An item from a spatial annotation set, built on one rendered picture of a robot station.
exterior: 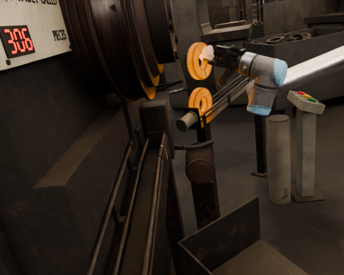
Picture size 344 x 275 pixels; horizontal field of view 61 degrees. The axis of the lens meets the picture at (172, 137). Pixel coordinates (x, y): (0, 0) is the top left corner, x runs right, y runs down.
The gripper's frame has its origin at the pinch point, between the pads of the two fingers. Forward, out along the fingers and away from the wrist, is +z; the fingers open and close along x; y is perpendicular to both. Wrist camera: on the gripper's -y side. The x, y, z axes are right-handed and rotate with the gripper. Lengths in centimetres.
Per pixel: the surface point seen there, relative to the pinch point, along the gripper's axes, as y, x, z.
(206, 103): -21.9, -3.0, -4.5
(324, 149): -83, -113, -52
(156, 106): -12.5, 30.3, -1.4
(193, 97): -16.6, 6.1, -2.5
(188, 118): -22.7, 13.9, -6.2
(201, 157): -35.7, 18.4, -17.4
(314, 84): -64, -194, -17
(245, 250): -16, 65, -56
